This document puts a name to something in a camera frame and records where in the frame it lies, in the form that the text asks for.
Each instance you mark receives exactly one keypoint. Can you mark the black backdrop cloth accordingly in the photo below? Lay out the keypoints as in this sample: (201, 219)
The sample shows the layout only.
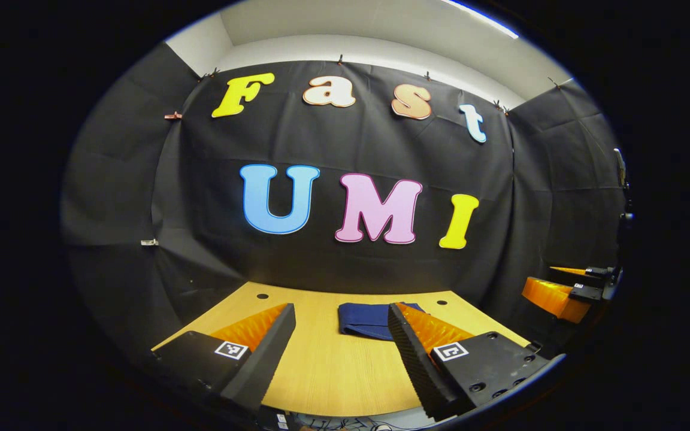
(381, 143)

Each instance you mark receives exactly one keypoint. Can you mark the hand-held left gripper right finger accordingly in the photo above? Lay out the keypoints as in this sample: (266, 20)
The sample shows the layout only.
(417, 365)

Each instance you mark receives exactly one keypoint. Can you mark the copper cloth clip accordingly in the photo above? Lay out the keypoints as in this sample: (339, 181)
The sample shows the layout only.
(172, 115)

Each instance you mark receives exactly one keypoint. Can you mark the blue denim jeans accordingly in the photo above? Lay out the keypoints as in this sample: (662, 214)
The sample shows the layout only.
(366, 320)

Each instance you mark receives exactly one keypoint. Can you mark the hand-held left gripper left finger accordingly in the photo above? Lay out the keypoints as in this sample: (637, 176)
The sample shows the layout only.
(267, 359)

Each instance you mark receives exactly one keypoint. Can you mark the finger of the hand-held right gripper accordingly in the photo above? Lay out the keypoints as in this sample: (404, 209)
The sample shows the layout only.
(584, 275)
(551, 296)

